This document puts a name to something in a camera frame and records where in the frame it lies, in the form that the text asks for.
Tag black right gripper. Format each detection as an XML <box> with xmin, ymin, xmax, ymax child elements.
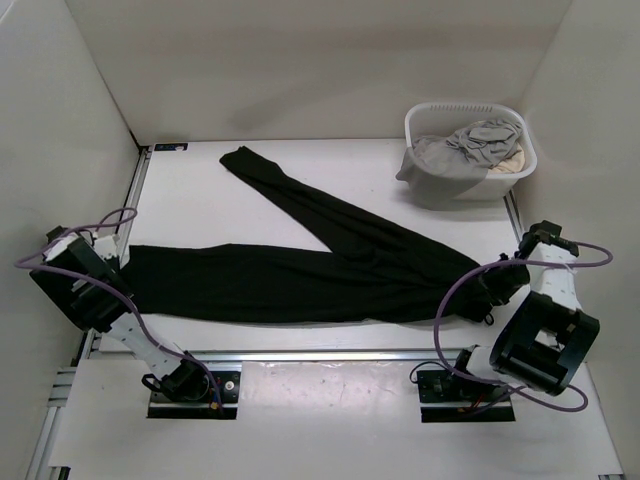
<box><xmin>467</xmin><ymin>252</ymin><xmax>531</xmax><ymax>305</ymax></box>

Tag black trousers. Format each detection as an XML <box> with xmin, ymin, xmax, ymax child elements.
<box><xmin>121</xmin><ymin>147</ymin><xmax>488</xmax><ymax>324</ymax></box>

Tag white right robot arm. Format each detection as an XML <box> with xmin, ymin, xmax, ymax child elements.
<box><xmin>410</xmin><ymin>221</ymin><xmax>600</xmax><ymax>403</ymax></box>

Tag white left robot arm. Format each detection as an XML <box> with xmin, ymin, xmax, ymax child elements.
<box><xmin>27</xmin><ymin>226</ymin><xmax>220</xmax><ymax>403</ymax></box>

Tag beige garment in basket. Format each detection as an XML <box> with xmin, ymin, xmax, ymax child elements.
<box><xmin>488</xmin><ymin>143</ymin><xmax>526</xmax><ymax>174</ymax></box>

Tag dark label sticker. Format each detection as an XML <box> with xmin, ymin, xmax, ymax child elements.
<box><xmin>153</xmin><ymin>142</ymin><xmax>189</xmax><ymax>152</ymax></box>

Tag grey garment in basket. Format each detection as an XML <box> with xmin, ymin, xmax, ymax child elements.
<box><xmin>396</xmin><ymin>118</ymin><xmax>523</xmax><ymax>208</ymax></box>

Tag white laundry basket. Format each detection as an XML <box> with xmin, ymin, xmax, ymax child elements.
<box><xmin>396</xmin><ymin>102</ymin><xmax>537</xmax><ymax>207</ymax></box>

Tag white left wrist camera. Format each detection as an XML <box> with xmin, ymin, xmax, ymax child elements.
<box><xmin>93</xmin><ymin>234</ymin><xmax>119</xmax><ymax>260</ymax></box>

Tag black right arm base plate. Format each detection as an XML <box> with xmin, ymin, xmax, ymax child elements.
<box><xmin>411</xmin><ymin>369</ymin><xmax>515</xmax><ymax>424</ymax></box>

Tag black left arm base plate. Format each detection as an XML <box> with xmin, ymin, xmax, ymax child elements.
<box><xmin>141</xmin><ymin>367</ymin><xmax>242</xmax><ymax>420</ymax></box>

